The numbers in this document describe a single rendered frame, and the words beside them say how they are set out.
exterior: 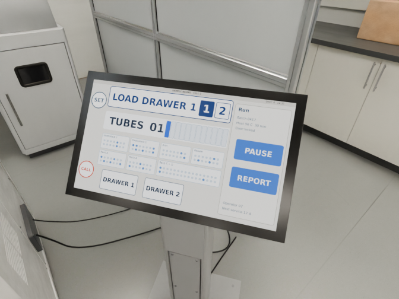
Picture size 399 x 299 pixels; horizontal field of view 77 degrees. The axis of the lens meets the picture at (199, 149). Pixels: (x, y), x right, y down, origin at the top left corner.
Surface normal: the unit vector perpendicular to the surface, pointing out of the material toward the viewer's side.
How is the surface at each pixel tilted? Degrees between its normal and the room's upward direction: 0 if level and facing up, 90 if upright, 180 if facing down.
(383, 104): 90
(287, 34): 90
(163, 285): 5
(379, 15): 89
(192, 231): 90
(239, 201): 50
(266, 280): 0
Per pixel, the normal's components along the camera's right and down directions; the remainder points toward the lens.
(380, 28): -0.75, 0.40
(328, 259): 0.00, -0.80
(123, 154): -0.19, -0.07
